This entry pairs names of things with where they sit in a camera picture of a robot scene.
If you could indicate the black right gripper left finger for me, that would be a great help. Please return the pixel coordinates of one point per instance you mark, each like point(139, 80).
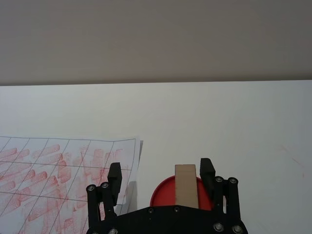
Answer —
point(114, 176)

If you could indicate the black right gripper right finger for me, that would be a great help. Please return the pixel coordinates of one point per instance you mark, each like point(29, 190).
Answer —
point(207, 174)

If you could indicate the wooden stamp block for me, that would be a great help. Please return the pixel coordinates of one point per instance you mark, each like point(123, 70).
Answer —
point(185, 185)

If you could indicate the round red ink pad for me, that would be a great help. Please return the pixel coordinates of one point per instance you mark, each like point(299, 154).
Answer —
point(163, 192)

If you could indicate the grid paper with red stamps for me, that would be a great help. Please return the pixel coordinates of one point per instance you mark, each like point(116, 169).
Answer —
point(48, 175)

